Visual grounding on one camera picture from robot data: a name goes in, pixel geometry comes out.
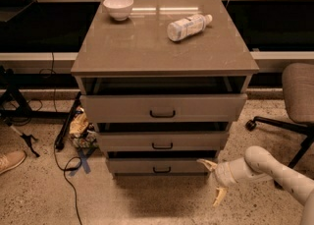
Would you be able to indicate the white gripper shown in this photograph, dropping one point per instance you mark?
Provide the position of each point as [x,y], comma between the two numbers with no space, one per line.
[223,174]

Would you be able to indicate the grey bottom drawer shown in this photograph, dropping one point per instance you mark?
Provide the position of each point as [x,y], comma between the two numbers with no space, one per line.
[155,166]

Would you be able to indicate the grey drawer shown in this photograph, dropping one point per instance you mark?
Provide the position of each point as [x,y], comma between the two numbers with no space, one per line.
[162,141]
[162,108]
[155,166]

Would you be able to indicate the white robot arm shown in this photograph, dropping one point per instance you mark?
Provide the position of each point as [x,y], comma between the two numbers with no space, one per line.
[258,164]

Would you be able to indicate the grey top drawer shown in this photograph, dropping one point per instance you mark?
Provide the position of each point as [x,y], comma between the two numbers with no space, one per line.
[162,108]

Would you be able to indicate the grey middle drawer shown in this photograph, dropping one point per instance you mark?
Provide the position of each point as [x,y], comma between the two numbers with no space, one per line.
[162,141]

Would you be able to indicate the grey drawer cabinet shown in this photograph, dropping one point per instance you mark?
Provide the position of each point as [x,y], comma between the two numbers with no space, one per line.
[136,57]

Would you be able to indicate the grey office chair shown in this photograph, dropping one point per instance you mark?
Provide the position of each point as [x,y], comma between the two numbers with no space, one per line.
[291,137]

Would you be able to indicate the blue tape cross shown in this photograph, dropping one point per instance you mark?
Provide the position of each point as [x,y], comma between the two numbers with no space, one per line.
[83,154]

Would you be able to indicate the snack packages on floor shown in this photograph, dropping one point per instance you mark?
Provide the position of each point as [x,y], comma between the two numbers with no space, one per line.
[81,131]

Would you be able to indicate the white plastic bottle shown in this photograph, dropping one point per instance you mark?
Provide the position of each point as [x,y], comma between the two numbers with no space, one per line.
[188,26]

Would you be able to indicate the black leaning bar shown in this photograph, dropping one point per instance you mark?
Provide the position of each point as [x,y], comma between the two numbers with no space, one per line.
[59,144]

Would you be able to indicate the white ceramic bowl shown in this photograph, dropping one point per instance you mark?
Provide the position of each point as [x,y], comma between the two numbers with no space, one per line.
[118,10]

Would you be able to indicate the tan shoe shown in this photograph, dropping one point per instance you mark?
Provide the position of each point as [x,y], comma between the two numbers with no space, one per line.
[11,160]

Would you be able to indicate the black tripod stand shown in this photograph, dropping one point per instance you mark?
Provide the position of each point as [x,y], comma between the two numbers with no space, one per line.
[14,106]

